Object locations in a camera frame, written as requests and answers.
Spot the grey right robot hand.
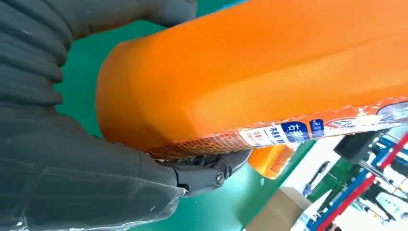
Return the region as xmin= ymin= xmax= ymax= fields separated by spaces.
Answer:
xmin=0 ymin=0 xmax=253 ymax=231

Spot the brown cardboard box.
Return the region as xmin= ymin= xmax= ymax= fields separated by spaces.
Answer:
xmin=244 ymin=186 xmax=314 ymax=231

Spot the white table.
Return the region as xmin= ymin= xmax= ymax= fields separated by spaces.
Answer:
xmin=280 ymin=126 xmax=408 ymax=231

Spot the black carry case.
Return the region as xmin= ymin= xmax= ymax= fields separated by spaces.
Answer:
xmin=332 ymin=129 xmax=390 ymax=161

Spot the red metal bar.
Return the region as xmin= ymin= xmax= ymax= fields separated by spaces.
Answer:
xmin=315 ymin=131 xmax=408 ymax=231

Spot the blue metal frame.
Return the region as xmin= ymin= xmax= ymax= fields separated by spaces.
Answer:
xmin=305 ymin=135 xmax=408 ymax=231

